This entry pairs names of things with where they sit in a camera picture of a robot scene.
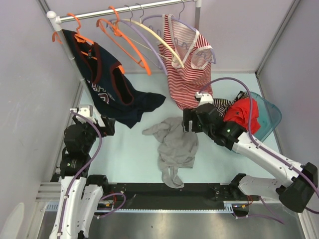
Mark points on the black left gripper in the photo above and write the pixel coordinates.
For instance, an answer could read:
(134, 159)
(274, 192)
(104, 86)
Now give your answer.
(108, 129)

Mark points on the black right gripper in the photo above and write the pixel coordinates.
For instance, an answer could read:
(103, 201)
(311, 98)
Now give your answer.
(189, 115)

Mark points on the grey tank top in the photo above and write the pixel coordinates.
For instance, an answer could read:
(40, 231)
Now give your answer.
(177, 149)

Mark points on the cream plastic hanger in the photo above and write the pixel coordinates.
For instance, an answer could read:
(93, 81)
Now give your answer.
(175, 57)

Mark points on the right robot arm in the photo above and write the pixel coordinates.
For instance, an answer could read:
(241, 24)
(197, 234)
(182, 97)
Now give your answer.
(293, 184)

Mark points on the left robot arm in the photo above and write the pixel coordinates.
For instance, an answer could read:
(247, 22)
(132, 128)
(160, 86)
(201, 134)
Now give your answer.
(80, 192)

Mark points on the navy blue tank top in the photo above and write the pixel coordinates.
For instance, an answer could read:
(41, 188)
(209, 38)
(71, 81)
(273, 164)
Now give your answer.
(111, 91)

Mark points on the red white striped tank top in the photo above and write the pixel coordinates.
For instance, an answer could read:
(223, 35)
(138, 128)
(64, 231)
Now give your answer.
(192, 48)

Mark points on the orange hanger with navy top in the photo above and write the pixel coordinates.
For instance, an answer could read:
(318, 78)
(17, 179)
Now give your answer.
(79, 38)

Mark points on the empty orange plastic hanger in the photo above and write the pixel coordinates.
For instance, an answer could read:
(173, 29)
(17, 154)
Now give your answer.
(122, 41)

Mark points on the lilac hanger with striped top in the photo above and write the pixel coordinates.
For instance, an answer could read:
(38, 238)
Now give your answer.
(198, 4)

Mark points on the black white striped garment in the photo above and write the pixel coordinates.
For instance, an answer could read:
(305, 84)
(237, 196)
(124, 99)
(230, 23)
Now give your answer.
(223, 105)

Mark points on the red garment in basket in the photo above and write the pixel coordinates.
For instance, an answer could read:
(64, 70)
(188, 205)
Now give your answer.
(239, 113)

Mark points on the teal translucent plastic basket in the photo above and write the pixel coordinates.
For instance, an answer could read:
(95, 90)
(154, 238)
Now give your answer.
(269, 117)

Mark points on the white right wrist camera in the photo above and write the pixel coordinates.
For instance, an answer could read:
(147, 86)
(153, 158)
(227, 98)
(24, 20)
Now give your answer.
(203, 98)

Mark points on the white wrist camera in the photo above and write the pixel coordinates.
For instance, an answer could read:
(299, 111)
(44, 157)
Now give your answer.
(85, 113)
(203, 98)

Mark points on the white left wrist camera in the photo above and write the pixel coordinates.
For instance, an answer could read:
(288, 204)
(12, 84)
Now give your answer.
(85, 113)

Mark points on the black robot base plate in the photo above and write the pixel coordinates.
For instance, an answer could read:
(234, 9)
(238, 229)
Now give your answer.
(160, 197)

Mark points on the metal clothes rail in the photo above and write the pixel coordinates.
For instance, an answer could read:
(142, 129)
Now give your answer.
(56, 22)

